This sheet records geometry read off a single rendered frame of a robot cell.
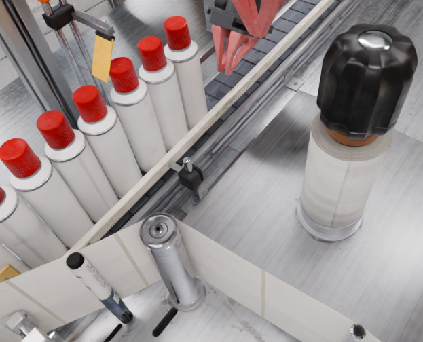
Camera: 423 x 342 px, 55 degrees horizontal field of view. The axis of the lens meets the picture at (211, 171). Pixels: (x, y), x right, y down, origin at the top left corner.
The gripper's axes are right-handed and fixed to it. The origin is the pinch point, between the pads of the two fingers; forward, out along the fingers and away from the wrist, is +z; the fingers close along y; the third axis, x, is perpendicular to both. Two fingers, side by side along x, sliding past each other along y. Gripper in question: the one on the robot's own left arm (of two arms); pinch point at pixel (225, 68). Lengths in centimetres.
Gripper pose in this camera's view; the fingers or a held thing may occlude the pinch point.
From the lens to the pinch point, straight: 73.7
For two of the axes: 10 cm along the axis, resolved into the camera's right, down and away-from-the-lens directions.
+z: -2.9, 8.9, 3.6
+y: 7.9, 4.3, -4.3
